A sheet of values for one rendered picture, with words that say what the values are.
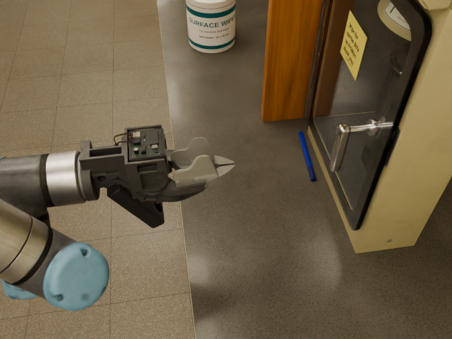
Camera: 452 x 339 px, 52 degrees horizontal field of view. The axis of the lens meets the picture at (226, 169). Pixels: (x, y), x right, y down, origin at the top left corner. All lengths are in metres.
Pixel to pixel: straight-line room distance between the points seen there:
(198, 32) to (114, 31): 2.05
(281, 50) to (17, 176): 0.56
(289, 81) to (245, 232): 0.35
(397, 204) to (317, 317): 0.22
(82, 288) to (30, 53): 2.75
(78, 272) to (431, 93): 0.47
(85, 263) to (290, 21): 0.60
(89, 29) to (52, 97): 0.72
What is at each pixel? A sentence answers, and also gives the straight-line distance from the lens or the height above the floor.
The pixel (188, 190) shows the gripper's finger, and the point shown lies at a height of 1.15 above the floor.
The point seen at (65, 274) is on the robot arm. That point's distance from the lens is 0.54.
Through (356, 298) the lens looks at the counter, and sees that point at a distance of 0.83.
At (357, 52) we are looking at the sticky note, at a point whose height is 1.26.
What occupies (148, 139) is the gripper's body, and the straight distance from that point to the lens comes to 0.64.
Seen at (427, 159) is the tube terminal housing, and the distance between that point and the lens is 0.72.
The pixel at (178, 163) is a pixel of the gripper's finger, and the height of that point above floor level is 1.16.
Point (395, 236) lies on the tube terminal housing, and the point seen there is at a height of 0.98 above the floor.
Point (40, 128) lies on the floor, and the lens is 2.63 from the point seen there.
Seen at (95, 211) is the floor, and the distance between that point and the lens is 2.15.
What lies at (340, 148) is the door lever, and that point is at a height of 1.17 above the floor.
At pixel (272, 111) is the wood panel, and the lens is 1.05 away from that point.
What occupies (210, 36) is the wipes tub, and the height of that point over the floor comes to 0.99.
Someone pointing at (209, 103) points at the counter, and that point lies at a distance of 1.12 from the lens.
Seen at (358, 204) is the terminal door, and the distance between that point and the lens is 0.78.
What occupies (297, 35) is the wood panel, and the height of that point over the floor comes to 1.16.
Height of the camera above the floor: 1.65
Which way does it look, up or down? 48 degrees down
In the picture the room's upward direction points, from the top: straight up
